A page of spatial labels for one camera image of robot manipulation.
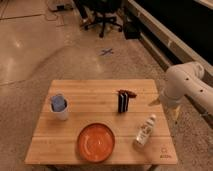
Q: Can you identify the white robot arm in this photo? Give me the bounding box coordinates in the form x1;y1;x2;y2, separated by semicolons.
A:
159;62;213;114

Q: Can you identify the white plastic bottle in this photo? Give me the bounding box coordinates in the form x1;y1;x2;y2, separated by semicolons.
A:
135;114;156;147

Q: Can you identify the black office chair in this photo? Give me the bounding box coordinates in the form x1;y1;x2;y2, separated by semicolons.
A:
73;0;122;38

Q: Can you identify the wooden table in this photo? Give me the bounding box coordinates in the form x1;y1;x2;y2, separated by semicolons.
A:
24;78;179;171

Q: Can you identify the blue cloth in cup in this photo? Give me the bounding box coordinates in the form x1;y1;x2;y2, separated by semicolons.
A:
51;95;66;112

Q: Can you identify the brown chocolate bar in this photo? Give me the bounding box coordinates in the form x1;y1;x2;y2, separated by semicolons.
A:
118;89;137;98

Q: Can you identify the white cup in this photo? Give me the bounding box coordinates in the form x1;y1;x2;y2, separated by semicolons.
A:
51;98;69;121

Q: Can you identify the orange plate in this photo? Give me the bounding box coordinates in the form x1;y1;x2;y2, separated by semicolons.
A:
77;123;115;163

